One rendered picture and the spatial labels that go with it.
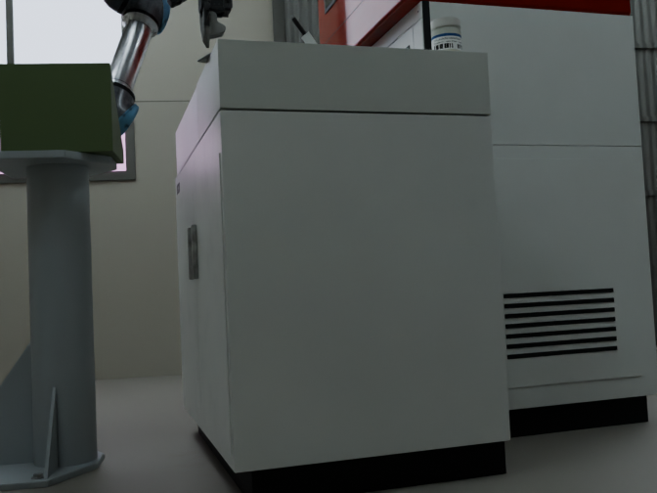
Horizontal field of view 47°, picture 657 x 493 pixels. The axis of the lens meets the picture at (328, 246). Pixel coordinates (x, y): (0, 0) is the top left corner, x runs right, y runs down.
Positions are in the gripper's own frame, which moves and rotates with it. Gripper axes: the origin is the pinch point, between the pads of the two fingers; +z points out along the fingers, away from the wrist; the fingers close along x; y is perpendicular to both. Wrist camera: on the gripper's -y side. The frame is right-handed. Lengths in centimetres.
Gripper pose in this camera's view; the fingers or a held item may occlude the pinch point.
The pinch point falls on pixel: (204, 42)
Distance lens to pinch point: 209.7
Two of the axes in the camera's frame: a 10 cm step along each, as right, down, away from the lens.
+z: 0.5, 10.0, -0.5
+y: 9.6, -0.3, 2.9
